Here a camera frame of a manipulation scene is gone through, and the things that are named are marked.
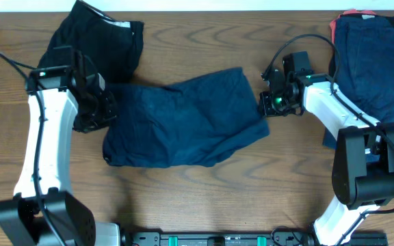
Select navy blue shorts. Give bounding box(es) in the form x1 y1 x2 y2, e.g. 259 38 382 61
103 68 270 168
322 15 394 161

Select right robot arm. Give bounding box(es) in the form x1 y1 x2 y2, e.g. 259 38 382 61
259 51 394 245

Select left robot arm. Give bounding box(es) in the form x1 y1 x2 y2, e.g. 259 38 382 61
0 46 122 245

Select folded black shorts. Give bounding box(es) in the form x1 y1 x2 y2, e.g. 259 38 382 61
38 1 144 83

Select red garment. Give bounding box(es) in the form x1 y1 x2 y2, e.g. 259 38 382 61
328 9 394 202

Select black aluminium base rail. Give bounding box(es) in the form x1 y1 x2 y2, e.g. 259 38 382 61
128 231 389 246

